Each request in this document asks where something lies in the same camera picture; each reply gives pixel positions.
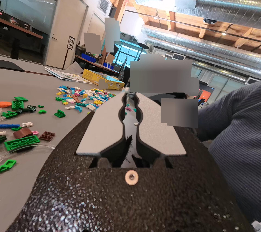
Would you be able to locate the large silver air duct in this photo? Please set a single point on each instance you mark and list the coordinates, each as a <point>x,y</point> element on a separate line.
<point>234,5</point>

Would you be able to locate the blue storage bin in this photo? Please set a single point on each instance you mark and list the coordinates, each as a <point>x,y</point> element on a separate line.
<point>88,57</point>

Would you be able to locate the pile of pastel lego pieces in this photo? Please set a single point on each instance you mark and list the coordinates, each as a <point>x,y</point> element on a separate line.
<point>89,99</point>

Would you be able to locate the white door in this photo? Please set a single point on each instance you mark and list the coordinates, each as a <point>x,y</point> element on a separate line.
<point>95,26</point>
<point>65,22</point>

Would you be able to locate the lego instruction booklet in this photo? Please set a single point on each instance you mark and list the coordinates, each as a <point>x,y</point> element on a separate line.
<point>67,75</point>

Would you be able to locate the large display screen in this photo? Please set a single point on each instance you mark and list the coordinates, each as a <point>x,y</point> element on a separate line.
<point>205,95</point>

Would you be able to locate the wooden desk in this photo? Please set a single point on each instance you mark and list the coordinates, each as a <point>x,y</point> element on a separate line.
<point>91,64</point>

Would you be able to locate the cardboard sign on white stand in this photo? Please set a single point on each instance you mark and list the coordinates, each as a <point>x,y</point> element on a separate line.
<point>109,58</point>

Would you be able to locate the yellow lego box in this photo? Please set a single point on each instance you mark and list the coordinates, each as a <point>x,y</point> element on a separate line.
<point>91,75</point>

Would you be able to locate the black table panel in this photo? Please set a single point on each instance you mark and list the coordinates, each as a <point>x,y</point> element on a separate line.
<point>10,66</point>

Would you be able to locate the white lego piece with hole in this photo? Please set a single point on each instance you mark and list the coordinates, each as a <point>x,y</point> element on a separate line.
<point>126,90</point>

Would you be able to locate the black lego box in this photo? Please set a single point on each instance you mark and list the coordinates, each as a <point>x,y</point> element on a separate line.
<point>14,21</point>

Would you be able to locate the tag sign on stand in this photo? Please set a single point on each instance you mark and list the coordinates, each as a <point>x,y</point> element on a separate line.
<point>71,42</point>

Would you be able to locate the pile of green brown lego pieces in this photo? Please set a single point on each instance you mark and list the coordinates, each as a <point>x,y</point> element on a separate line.
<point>20,142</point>

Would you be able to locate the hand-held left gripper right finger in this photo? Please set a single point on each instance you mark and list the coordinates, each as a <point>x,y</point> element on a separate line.
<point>155,140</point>

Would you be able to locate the orange lego brick separator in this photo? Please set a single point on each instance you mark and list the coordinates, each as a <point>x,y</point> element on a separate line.
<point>5,104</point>

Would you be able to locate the dark wooden table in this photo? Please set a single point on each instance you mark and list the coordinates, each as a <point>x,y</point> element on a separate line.
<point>20,28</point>

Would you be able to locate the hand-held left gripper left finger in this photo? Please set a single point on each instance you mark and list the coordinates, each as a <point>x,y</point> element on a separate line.
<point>102,132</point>

